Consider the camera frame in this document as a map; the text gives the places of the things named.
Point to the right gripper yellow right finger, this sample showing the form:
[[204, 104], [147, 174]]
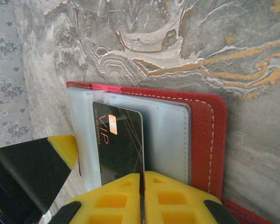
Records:
[[177, 205]]

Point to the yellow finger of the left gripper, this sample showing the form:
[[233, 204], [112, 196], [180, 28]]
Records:
[[32, 168]]

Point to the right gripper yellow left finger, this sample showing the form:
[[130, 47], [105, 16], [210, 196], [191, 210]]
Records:
[[107, 205]]

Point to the black VIP credit card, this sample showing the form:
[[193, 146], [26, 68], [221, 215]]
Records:
[[121, 144]]

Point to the red leather card holder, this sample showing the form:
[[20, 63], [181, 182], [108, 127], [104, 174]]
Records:
[[205, 140]]

